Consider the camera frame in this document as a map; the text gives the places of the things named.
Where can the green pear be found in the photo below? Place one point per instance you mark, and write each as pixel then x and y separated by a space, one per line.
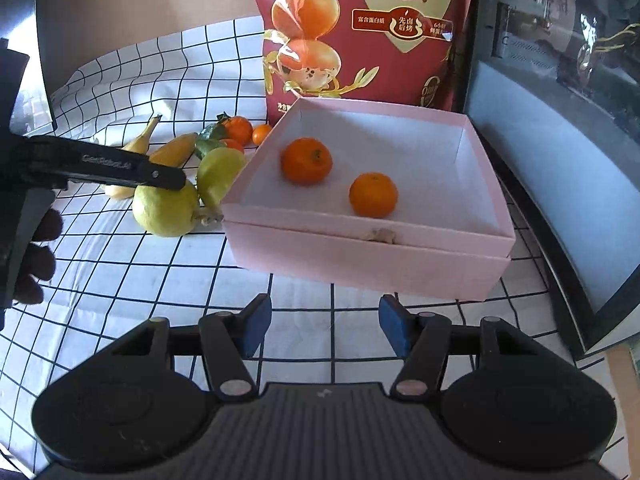
pixel 220 175
pixel 165 210

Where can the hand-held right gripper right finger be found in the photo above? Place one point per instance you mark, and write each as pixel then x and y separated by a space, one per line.
pixel 395 325

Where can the tangerine with leaves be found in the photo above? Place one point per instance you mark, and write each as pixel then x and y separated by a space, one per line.
pixel 235 146
pixel 241 130

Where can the small tangerine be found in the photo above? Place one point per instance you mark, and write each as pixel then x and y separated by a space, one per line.
pixel 261 135

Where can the red snack bag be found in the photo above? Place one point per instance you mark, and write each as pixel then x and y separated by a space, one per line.
pixel 380 70

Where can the white microwave oven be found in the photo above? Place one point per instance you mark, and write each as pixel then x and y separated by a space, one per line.
pixel 550 160

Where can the pink gift box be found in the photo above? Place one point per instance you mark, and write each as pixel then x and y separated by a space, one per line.
pixel 350 265

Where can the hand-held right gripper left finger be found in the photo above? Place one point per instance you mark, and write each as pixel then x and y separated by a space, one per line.
pixel 257 327

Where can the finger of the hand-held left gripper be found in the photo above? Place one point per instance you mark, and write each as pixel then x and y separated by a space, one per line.
pixel 125 167

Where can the person's left hand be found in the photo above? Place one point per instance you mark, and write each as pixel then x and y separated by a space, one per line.
pixel 42 265

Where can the dark monitor screen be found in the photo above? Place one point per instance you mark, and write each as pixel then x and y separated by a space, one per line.
pixel 20 0

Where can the banana with blue sticker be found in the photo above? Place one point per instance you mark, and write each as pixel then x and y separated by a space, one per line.
pixel 175 150

